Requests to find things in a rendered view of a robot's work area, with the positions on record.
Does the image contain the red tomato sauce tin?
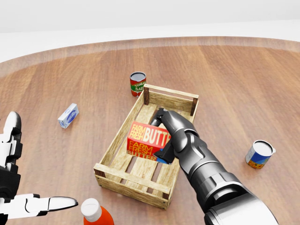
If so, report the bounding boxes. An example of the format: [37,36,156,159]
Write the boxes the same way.
[129,71,147,98]

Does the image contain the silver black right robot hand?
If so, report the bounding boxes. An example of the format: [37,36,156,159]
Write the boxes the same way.
[150,107,200,164]

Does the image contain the blue yellow labelled tin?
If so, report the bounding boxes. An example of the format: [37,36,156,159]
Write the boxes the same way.
[245,140,276,170]

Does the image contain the small blue white box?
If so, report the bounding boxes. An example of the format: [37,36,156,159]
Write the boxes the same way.
[58,103,79,129]

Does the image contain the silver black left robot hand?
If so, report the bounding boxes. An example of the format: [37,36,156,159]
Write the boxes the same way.
[0,111,79,220]

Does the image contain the red butter box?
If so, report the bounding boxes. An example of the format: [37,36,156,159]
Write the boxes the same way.
[127,121,173,165]

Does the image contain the orange bottle with white cap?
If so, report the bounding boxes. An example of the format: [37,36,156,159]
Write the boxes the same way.
[80,198,115,225]

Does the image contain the wooden slat tray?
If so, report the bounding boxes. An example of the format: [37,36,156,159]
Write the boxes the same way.
[93,83,200,210]

